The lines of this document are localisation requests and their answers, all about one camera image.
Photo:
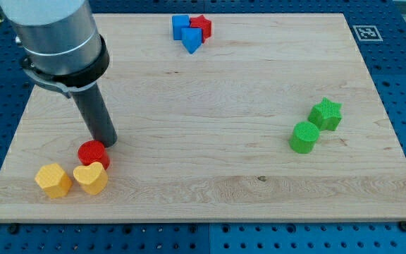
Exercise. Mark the yellow heart block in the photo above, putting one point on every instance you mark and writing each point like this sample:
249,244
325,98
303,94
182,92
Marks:
92,178

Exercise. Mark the blue cube block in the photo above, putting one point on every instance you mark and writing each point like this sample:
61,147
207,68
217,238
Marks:
178,23

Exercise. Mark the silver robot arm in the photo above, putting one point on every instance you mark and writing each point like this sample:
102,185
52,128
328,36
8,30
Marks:
65,52

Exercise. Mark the blue pentagon block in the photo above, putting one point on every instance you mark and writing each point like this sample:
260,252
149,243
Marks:
191,39

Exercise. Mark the red cylinder block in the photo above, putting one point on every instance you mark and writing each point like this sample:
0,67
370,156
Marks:
93,151

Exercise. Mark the red star block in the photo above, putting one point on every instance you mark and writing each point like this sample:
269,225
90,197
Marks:
204,24

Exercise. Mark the green star block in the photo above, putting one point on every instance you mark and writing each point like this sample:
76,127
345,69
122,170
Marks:
326,115

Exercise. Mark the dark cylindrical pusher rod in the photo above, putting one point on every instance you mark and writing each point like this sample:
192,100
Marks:
93,110

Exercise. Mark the yellow hexagon block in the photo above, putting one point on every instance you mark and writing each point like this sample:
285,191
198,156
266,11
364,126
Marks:
53,180

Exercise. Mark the white fiducial marker tag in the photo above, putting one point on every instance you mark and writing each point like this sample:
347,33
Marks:
367,33

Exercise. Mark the green cylinder block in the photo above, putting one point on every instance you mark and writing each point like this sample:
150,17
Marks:
304,137

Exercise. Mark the wooden board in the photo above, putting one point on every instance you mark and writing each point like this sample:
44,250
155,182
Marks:
204,137

